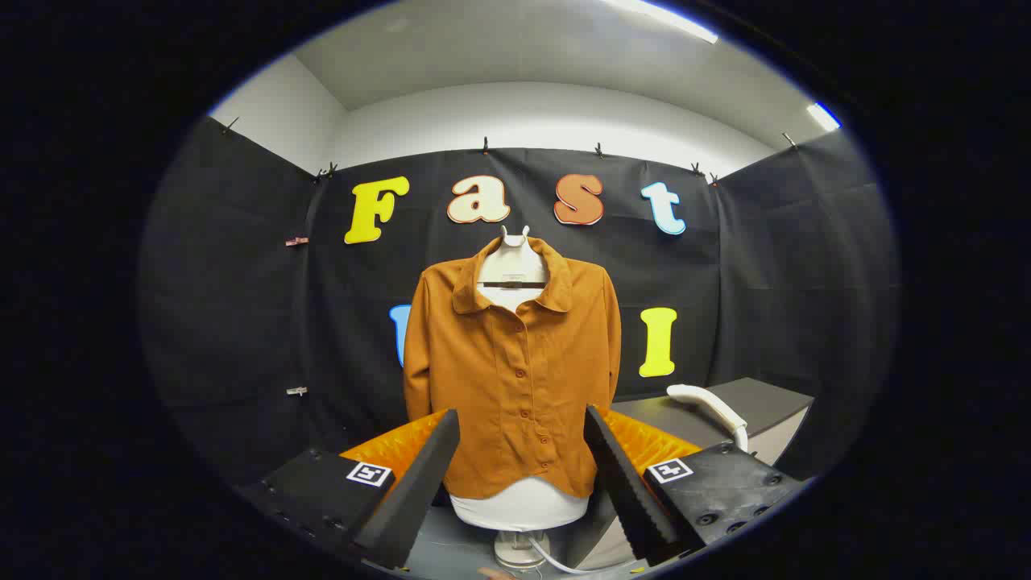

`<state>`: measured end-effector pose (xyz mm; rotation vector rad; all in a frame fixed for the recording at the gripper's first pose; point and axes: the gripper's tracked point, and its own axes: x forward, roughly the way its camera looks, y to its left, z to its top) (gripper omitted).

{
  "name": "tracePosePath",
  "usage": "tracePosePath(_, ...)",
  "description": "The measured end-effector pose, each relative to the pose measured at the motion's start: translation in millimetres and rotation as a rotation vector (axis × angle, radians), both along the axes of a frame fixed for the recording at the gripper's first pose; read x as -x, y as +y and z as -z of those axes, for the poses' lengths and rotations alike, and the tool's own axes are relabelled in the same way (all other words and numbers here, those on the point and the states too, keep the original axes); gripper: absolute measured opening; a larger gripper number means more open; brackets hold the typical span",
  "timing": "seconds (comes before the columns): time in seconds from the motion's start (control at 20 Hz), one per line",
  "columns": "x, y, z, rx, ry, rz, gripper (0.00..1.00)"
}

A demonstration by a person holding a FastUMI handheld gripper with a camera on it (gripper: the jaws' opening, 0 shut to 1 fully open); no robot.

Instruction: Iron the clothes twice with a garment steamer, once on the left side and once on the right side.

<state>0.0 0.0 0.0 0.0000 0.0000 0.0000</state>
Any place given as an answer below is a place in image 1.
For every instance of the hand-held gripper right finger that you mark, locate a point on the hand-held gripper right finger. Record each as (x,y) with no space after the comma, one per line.
(624,483)

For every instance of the row of black clips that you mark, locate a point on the row of black clips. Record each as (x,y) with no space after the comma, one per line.
(485,146)

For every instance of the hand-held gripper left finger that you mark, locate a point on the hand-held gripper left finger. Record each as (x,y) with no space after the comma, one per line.
(419,491)

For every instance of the black backdrop cloth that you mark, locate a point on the black backdrop cloth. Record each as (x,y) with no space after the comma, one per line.
(242,322)

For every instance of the mannequin stand base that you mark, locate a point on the mannequin stand base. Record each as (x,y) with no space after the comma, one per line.
(515,552)

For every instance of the grey side table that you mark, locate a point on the grey side table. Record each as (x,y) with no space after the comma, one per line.
(765,403)

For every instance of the short ceiling light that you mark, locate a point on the short ceiling light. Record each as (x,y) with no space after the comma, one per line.
(823,116)

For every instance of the white mannequin torso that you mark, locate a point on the white mannequin torso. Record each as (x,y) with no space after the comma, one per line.
(519,507)

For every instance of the long ceiling light strip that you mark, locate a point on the long ceiling light strip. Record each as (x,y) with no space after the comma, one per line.
(668,18)

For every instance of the white garment steamer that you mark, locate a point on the white garment steamer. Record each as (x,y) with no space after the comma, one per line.
(709,403)

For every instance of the orange-brown button shirt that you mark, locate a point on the orange-brown button shirt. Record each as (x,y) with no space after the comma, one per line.
(499,379)

